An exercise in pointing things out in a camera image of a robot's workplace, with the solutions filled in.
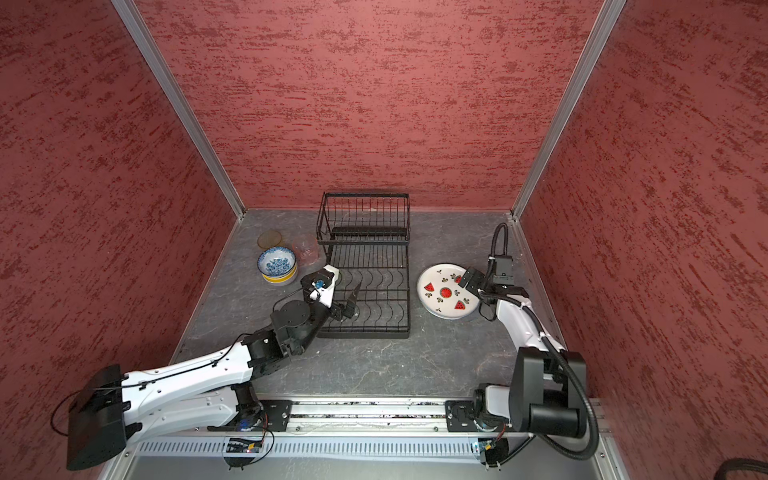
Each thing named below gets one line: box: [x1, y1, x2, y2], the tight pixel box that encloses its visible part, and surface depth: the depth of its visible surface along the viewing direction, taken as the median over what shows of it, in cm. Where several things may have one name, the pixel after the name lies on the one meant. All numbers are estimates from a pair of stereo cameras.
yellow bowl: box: [262, 266, 297, 283], surface depth 94 cm
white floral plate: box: [417, 263, 480, 320], surface depth 96 cm
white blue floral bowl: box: [257, 246, 298, 285], surface depth 98 cm
